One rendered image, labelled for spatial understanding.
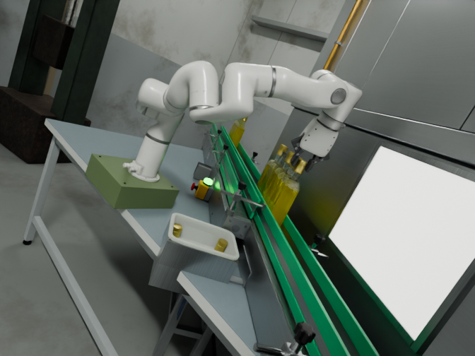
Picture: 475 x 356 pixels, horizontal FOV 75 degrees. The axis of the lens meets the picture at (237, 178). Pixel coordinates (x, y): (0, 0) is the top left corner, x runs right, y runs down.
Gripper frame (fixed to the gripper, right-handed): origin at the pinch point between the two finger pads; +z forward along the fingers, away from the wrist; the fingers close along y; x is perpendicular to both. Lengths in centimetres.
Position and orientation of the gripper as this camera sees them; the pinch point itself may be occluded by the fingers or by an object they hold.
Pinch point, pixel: (301, 163)
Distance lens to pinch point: 105.8
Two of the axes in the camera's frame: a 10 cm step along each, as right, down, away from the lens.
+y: -9.0, -3.6, -2.4
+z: -4.3, 7.7, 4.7
